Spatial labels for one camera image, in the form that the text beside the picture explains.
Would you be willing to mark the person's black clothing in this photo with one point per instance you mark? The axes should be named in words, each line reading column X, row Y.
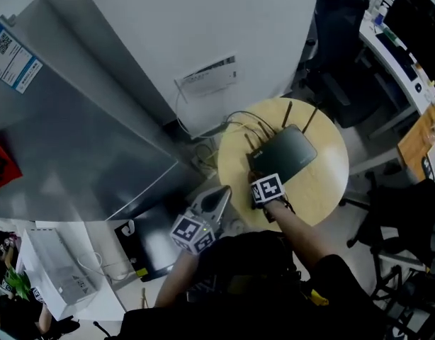
column 253, row 296

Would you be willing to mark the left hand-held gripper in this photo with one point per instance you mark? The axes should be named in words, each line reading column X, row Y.
column 189, row 230

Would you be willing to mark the green potted plant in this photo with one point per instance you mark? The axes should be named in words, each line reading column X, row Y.
column 17, row 283

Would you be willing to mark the black keyboard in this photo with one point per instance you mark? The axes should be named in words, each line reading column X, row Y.
column 398, row 57

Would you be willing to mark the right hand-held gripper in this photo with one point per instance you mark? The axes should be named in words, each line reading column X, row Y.
column 269, row 190

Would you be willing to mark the white carton box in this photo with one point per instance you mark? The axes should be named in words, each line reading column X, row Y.
column 61, row 275

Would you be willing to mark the black white printed case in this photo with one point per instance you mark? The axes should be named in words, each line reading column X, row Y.
column 427, row 168

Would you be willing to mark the black mesh office chair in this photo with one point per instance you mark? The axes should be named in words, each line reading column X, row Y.
column 338, row 66

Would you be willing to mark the silver refrigerator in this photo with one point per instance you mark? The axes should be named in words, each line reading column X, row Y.
column 79, row 136

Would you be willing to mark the black router with antennas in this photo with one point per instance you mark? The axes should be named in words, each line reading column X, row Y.
column 288, row 151

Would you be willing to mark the black chair with jacket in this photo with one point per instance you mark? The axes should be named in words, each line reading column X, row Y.
column 405, row 218

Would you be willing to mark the person's right forearm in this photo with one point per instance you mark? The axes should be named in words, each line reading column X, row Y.
column 299, row 236

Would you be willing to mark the orange wooden desk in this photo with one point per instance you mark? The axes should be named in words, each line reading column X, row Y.
column 416, row 144

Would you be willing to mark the black box with white logo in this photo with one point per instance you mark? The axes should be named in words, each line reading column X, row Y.
column 153, row 257

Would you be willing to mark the black computer monitor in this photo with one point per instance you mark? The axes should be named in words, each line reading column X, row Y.
column 416, row 30

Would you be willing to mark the person's left forearm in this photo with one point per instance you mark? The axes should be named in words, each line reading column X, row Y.
column 175, row 282

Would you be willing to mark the round wooden side table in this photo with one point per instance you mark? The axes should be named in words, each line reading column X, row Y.
column 316, row 197

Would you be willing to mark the white computer desk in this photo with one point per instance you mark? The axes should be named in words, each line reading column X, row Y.
column 387, row 59

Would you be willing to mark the black computer mouse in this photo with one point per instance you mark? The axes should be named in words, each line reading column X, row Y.
column 418, row 88

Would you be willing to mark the brown knitted cloth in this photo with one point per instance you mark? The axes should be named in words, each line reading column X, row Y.
column 253, row 176

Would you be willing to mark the blue white label sticker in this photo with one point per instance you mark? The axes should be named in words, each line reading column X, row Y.
column 15, row 60

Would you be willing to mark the red paper decoration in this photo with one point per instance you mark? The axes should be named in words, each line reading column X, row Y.
column 1, row 168

